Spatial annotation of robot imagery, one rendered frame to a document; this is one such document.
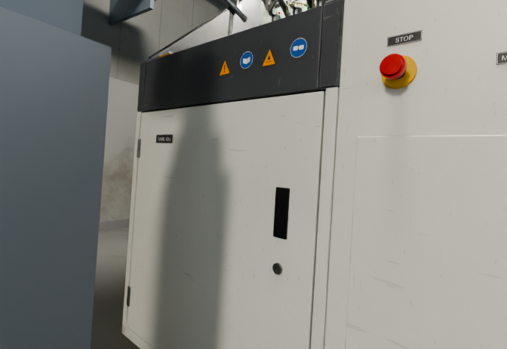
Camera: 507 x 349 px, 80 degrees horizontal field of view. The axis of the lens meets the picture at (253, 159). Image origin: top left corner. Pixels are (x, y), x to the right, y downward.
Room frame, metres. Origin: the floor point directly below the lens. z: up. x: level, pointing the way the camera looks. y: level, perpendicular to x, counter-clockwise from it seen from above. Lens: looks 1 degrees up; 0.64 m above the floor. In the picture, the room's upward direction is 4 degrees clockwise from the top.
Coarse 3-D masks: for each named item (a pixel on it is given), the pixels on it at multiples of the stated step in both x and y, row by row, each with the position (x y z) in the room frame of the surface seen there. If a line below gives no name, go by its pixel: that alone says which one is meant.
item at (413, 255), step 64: (384, 0) 0.49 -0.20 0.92; (448, 0) 0.43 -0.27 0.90; (448, 64) 0.43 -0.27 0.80; (384, 128) 0.48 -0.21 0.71; (448, 128) 0.42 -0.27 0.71; (384, 192) 0.48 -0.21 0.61; (448, 192) 0.42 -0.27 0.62; (384, 256) 0.47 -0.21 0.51; (448, 256) 0.42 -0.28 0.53; (384, 320) 0.47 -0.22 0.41; (448, 320) 0.42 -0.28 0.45
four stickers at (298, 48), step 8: (296, 40) 0.60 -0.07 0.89; (304, 40) 0.58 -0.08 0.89; (272, 48) 0.63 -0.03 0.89; (296, 48) 0.59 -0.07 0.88; (304, 48) 0.58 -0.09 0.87; (240, 56) 0.69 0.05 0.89; (248, 56) 0.68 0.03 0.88; (264, 56) 0.65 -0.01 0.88; (272, 56) 0.63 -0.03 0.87; (296, 56) 0.59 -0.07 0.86; (304, 56) 0.58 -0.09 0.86; (224, 64) 0.73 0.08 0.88; (240, 64) 0.69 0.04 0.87; (248, 64) 0.67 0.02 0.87; (264, 64) 0.65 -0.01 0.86; (272, 64) 0.63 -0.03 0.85; (224, 72) 0.72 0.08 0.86
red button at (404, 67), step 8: (392, 56) 0.44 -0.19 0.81; (400, 56) 0.44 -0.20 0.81; (384, 64) 0.45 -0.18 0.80; (392, 64) 0.44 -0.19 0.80; (400, 64) 0.43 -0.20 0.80; (408, 64) 0.46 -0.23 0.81; (384, 72) 0.45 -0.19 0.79; (392, 72) 0.44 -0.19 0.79; (400, 72) 0.43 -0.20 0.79; (408, 72) 0.46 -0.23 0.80; (384, 80) 0.48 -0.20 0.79; (392, 80) 0.47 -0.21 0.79; (400, 80) 0.47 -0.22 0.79; (408, 80) 0.46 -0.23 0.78; (392, 88) 0.47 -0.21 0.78
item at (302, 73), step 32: (256, 32) 0.66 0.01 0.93; (288, 32) 0.61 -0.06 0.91; (320, 32) 0.56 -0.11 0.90; (160, 64) 0.91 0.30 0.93; (192, 64) 0.81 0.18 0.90; (256, 64) 0.66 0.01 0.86; (288, 64) 0.61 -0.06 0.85; (160, 96) 0.90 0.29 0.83; (192, 96) 0.80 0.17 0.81; (224, 96) 0.72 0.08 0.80; (256, 96) 0.66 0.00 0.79
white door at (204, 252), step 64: (192, 128) 0.79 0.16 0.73; (256, 128) 0.65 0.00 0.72; (320, 128) 0.55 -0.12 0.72; (192, 192) 0.78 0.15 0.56; (256, 192) 0.65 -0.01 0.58; (192, 256) 0.77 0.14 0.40; (256, 256) 0.64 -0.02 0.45; (128, 320) 0.96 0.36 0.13; (192, 320) 0.76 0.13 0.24; (256, 320) 0.63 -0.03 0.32
